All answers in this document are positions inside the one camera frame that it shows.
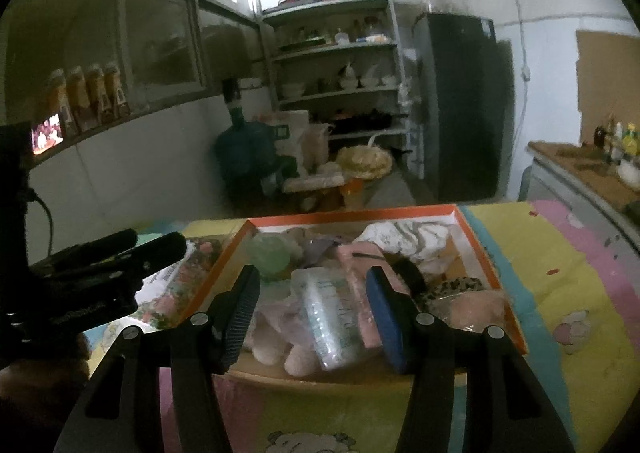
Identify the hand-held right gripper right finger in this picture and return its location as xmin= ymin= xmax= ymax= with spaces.
xmin=364 ymin=265 xmax=576 ymax=453

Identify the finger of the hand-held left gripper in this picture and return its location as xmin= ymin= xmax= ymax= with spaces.
xmin=82 ymin=232 xmax=187 ymax=281
xmin=30 ymin=229 xmax=139 ymax=276

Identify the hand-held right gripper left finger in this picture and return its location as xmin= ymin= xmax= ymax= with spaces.
xmin=52 ymin=264 xmax=262 ymax=453

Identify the pink packet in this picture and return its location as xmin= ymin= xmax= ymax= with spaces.
xmin=334 ymin=243 xmax=401 ymax=350

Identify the black hair band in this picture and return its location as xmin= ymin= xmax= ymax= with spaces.
xmin=390 ymin=258 xmax=428 ymax=301

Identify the clear plastic packet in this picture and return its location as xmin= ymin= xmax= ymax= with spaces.
xmin=290 ymin=267 xmax=371 ymax=373

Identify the green fluffy ball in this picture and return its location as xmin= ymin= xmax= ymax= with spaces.
xmin=247 ymin=233 xmax=293 ymax=279

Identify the leopard print scrunchie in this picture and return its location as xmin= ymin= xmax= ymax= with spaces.
xmin=415 ymin=275 xmax=486 ymax=314

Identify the beige plush doll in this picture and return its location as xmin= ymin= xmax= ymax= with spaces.
xmin=242 ymin=227 xmax=351 ymax=378

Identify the white floral cloth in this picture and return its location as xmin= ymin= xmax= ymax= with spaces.
xmin=356 ymin=220 xmax=451 ymax=264

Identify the pink fluffy scrunchie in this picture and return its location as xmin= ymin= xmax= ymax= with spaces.
xmin=440 ymin=290 xmax=511 ymax=331

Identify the orange-rimmed cardboard box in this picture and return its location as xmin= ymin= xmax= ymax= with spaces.
xmin=187 ymin=204 xmax=528 ymax=386

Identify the floral tissue packet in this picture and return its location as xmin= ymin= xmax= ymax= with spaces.
xmin=135 ymin=239 xmax=226 ymax=331

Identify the lit phone screen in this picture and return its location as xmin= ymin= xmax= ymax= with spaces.
xmin=31 ymin=114 xmax=65 ymax=152

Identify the water jug with pump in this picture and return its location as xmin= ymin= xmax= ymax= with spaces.
xmin=214 ymin=78 xmax=281 ymax=194

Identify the white wrapped bundle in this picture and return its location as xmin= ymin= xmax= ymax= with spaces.
xmin=282 ymin=173 xmax=346 ymax=191

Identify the colourful printed blanket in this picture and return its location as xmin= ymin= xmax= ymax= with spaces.
xmin=85 ymin=200 xmax=640 ymax=453

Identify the yellow woven basket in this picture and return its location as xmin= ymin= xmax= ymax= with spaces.
xmin=336 ymin=146 xmax=395 ymax=179

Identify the pink translucent container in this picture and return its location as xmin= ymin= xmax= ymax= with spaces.
xmin=302 ymin=123 xmax=333 ymax=166

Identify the white sack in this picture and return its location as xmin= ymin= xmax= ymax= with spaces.
xmin=272 ymin=110 xmax=311 ymax=169

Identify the black frying pan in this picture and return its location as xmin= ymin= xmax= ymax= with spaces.
xmin=330 ymin=110 xmax=396 ymax=131

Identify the dark refrigerator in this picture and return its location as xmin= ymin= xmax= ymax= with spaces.
xmin=412 ymin=13 xmax=516 ymax=201

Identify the wooden top counter cabinet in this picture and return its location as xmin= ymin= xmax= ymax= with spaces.
xmin=517 ymin=140 xmax=640 ymax=254

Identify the row of white bowls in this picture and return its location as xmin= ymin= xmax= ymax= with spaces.
xmin=280 ymin=66 xmax=401 ymax=96

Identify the grey metal shelf rack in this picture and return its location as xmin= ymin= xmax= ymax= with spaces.
xmin=260 ymin=0 xmax=416 ymax=174

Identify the white bowl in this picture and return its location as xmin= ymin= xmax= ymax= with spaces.
xmin=617 ymin=158 xmax=640 ymax=184

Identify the group of condiment bottles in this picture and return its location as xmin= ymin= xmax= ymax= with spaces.
xmin=592 ymin=114 xmax=640 ymax=164

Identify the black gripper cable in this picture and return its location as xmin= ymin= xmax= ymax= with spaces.
xmin=25 ymin=188 xmax=53 ymax=259

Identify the glass window frame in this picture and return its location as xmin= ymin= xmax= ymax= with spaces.
xmin=0 ymin=0 xmax=261 ymax=169

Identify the cardboard sheet on wall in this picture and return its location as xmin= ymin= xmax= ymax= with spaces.
xmin=575 ymin=30 xmax=640 ymax=144

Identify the white wall cable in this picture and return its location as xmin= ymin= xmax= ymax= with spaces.
xmin=492 ymin=0 xmax=532 ymax=159

